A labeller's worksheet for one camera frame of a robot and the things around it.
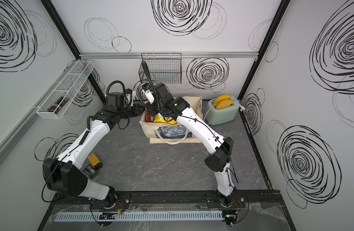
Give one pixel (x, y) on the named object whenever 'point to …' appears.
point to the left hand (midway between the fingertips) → (144, 107)
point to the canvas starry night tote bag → (165, 133)
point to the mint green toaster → (216, 116)
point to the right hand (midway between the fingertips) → (150, 103)
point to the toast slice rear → (224, 97)
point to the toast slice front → (224, 104)
